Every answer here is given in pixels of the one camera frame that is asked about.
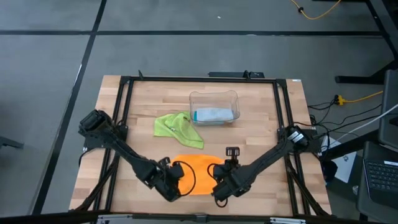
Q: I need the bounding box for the grey panel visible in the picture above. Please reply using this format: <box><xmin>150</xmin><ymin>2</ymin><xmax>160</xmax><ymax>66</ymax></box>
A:
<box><xmin>377</xmin><ymin>68</ymin><xmax>398</xmax><ymax>151</ymax></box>

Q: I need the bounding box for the clear plastic bin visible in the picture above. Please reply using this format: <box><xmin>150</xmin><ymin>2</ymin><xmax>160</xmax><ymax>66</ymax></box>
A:
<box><xmin>188</xmin><ymin>89</ymin><xmax>241</xmax><ymax>126</ymax></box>

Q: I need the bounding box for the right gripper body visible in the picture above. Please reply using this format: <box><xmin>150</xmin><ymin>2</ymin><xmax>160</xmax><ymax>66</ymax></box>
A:
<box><xmin>222</xmin><ymin>161</ymin><xmax>246</xmax><ymax>187</ymax></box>

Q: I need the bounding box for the black desk frame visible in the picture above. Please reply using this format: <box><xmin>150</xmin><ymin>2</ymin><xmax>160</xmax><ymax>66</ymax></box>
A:
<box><xmin>335</xmin><ymin>0</ymin><xmax>398</xmax><ymax>85</ymax></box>

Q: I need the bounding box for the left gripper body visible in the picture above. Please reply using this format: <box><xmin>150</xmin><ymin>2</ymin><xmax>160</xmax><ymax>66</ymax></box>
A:
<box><xmin>157</xmin><ymin>167</ymin><xmax>182</xmax><ymax>187</ymax></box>

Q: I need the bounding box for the black diagonal leg bar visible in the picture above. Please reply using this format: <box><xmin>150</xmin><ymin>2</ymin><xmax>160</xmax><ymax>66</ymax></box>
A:
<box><xmin>320</xmin><ymin>129</ymin><xmax>379</xmax><ymax>161</ymax></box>

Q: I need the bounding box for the black front rail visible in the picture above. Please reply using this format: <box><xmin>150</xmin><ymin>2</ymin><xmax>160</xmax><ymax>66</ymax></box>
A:
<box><xmin>0</xmin><ymin>210</ymin><xmax>398</xmax><ymax>224</ymax></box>

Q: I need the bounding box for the white paper sheet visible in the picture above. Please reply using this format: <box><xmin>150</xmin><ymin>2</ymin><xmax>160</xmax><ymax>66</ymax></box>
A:
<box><xmin>320</xmin><ymin>136</ymin><xmax>358</xmax><ymax>184</ymax></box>

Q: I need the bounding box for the yellow extension cord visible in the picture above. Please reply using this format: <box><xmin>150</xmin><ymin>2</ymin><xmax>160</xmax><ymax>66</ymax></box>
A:
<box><xmin>334</xmin><ymin>90</ymin><xmax>384</xmax><ymax>106</ymax></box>

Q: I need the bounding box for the grey laptop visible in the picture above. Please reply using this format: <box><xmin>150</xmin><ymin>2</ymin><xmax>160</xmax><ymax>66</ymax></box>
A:
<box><xmin>356</xmin><ymin>140</ymin><xmax>398</xmax><ymax>218</ymax></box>

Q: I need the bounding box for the dark blue object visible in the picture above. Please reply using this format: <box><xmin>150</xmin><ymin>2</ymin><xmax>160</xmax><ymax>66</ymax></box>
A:
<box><xmin>322</xmin><ymin>160</ymin><xmax>339</xmax><ymax>184</ymax></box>

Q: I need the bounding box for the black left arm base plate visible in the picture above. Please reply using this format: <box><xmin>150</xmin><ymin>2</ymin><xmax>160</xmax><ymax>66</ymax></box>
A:
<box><xmin>79</xmin><ymin>124</ymin><xmax>128</xmax><ymax>149</ymax></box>

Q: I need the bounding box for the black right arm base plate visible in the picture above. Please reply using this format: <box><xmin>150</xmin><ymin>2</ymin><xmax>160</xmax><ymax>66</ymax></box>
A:
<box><xmin>277</xmin><ymin>127</ymin><xmax>323</xmax><ymax>153</ymax></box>

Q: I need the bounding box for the silver metal bracket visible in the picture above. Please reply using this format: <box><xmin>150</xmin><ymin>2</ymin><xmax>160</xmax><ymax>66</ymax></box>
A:
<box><xmin>96</xmin><ymin>213</ymin><xmax>133</xmax><ymax>224</ymax></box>
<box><xmin>269</xmin><ymin>217</ymin><xmax>307</xmax><ymax>224</ymax></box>

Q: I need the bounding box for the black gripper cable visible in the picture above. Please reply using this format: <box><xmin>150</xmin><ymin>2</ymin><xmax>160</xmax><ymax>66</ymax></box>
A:
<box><xmin>173</xmin><ymin>161</ymin><xmax>197</xmax><ymax>197</ymax></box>
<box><xmin>206</xmin><ymin>162</ymin><xmax>220</xmax><ymax>181</ymax></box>

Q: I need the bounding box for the black aluminium table frame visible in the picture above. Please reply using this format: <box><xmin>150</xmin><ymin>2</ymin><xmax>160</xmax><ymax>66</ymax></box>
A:
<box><xmin>70</xmin><ymin>73</ymin><xmax>333</xmax><ymax>218</ymax></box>

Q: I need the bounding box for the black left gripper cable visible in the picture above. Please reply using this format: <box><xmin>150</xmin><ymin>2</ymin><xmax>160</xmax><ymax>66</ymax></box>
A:
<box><xmin>173</xmin><ymin>161</ymin><xmax>197</xmax><ymax>197</ymax></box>

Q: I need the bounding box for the white floor cable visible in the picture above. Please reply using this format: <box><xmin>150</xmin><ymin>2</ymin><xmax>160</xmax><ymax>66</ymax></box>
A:
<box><xmin>337</xmin><ymin>104</ymin><xmax>398</xmax><ymax>141</ymax></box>

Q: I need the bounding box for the black floor cable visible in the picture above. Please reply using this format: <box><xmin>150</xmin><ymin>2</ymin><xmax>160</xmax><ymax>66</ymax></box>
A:
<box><xmin>307</xmin><ymin>95</ymin><xmax>383</xmax><ymax>131</ymax></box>

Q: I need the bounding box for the dark grey stand foot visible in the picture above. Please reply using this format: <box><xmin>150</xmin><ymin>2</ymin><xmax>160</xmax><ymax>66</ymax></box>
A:
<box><xmin>0</xmin><ymin>135</ymin><xmax>24</xmax><ymax>150</ymax></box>

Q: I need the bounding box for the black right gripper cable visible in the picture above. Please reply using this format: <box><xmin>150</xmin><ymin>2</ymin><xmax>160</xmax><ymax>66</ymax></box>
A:
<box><xmin>206</xmin><ymin>162</ymin><xmax>220</xmax><ymax>181</ymax></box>

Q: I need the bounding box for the light grey waffle towel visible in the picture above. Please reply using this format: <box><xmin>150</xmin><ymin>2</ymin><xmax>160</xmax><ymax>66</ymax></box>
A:
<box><xmin>195</xmin><ymin>107</ymin><xmax>234</xmax><ymax>123</ymax></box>

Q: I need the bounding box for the green microfiber towel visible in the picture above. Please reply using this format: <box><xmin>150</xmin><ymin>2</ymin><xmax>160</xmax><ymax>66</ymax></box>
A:
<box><xmin>153</xmin><ymin>111</ymin><xmax>205</xmax><ymax>150</ymax></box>

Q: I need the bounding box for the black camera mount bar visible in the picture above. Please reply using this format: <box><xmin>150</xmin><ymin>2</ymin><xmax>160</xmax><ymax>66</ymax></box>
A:
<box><xmin>208</xmin><ymin>70</ymin><xmax>266</xmax><ymax>79</ymax></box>

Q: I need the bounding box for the yellow floor cable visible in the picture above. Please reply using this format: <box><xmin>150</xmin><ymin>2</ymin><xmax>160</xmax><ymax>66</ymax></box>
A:
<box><xmin>290</xmin><ymin>0</ymin><xmax>342</xmax><ymax>21</ymax></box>

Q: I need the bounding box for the orange microfiber towel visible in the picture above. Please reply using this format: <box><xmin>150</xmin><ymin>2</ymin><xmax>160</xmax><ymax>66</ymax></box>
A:
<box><xmin>172</xmin><ymin>154</ymin><xmax>226</xmax><ymax>196</ymax></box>

